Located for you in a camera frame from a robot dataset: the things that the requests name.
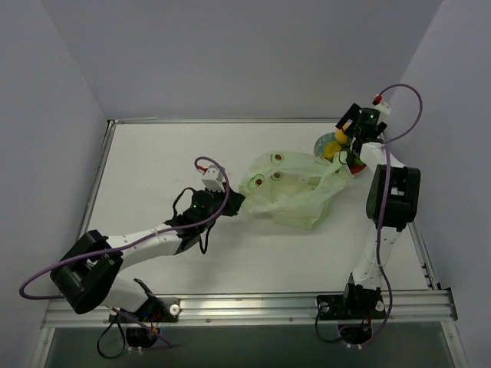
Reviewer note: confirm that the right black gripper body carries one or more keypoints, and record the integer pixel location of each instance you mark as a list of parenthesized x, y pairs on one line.
[(353, 118)]

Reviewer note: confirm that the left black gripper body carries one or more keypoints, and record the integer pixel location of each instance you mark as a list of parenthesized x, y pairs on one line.
[(229, 202)]

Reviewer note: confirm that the yellow fake fruit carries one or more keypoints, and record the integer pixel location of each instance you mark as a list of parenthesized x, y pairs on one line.
[(331, 149)]

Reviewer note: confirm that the light green plastic bag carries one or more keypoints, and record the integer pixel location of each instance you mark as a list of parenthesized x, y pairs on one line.
[(295, 189)]

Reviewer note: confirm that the orange fake fruit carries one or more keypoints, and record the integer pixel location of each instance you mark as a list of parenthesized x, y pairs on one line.
[(340, 135)]

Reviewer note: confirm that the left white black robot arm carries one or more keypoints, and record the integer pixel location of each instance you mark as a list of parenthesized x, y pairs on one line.
[(90, 276)]

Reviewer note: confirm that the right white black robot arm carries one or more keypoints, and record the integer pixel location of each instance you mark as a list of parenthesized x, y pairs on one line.
[(391, 201)]

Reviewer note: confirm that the red teal floral plate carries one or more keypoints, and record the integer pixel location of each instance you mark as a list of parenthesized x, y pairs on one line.
[(345, 157)]

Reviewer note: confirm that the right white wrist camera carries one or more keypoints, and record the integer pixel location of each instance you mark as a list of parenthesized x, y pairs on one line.
[(381, 106)]

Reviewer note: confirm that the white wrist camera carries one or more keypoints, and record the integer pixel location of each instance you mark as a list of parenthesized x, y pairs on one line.
[(212, 179), (381, 106)]

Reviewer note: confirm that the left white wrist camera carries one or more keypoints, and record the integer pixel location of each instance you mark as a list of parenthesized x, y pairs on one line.
[(212, 179)]

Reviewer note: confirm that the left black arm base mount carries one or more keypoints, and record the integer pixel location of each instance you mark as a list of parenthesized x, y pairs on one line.
[(137, 300)]

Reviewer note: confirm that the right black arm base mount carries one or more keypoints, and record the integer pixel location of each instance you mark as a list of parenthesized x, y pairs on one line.
[(340, 307)]

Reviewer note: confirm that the aluminium front rail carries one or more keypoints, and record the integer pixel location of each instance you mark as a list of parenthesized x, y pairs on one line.
[(261, 309)]

